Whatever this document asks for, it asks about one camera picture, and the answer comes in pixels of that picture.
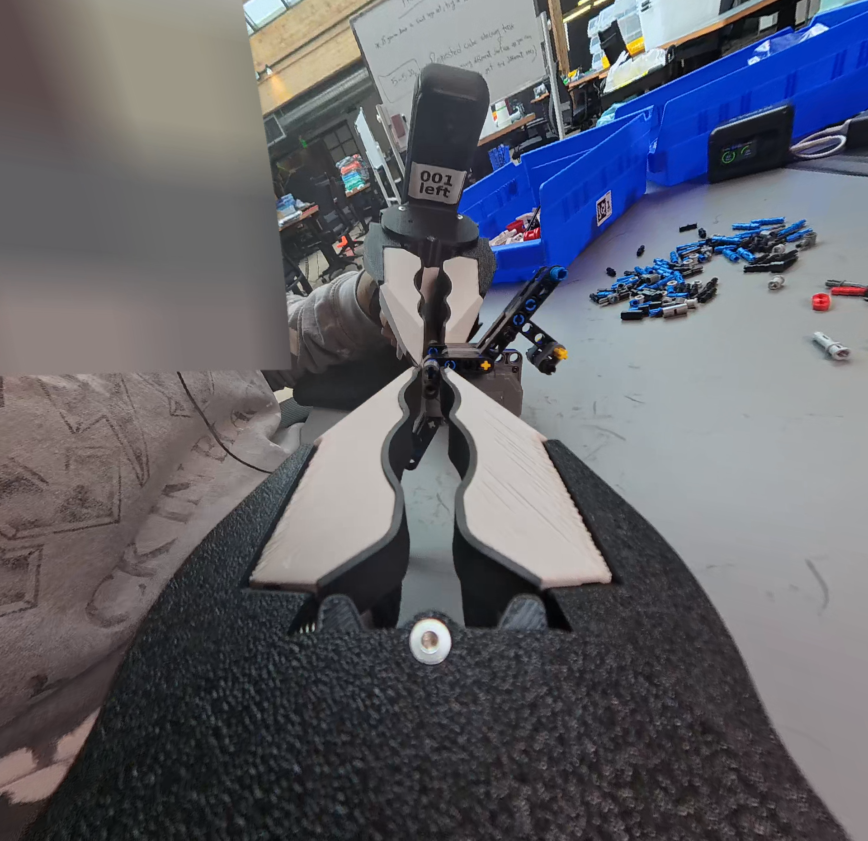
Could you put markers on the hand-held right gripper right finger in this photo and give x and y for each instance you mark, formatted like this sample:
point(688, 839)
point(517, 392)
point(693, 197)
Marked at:
point(529, 515)

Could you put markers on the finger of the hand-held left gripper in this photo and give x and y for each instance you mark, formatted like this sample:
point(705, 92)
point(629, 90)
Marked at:
point(464, 292)
point(400, 292)

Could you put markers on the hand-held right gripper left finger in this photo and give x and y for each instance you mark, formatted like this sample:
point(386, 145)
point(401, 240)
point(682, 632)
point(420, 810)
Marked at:
point(332, 515)

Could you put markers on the grey black toy brick chassis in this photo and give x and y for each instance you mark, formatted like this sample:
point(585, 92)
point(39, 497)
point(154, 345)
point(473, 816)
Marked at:
point(498, 380)

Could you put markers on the stack of folded coloured clothes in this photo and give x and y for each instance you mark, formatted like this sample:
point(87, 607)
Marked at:
point(354, 173)

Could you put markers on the whiteboard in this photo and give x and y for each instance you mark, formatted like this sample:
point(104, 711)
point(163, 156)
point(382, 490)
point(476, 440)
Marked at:
point(441, 27)

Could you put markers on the blue bin with square tag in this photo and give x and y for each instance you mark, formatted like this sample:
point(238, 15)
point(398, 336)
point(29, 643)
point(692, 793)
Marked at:
point(583, 197)

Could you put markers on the stack of clear storage boxes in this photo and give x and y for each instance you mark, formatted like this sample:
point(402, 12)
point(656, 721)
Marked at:
point(610, 7)

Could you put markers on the pile of blue black pins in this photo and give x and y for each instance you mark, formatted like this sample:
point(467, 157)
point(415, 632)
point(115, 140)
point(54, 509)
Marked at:
point(678, 278)

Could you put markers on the grey patterned sweater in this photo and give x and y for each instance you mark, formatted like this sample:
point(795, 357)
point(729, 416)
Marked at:
point(102, 482)

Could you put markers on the blue storage bin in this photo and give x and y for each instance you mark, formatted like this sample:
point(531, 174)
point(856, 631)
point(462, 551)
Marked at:
point(678, 143)

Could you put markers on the white storage crate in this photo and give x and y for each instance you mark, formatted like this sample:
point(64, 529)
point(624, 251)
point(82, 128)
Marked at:
point(678, 4)

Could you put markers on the black portable power station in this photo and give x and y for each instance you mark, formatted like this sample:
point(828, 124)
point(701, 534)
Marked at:
point(749, 119)

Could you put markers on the light grey toy pin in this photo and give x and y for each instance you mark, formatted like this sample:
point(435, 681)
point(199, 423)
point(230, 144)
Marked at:
point(831, 346)

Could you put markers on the pile of red grey pieces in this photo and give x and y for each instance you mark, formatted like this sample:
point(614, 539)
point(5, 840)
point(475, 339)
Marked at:
point(820, 302)

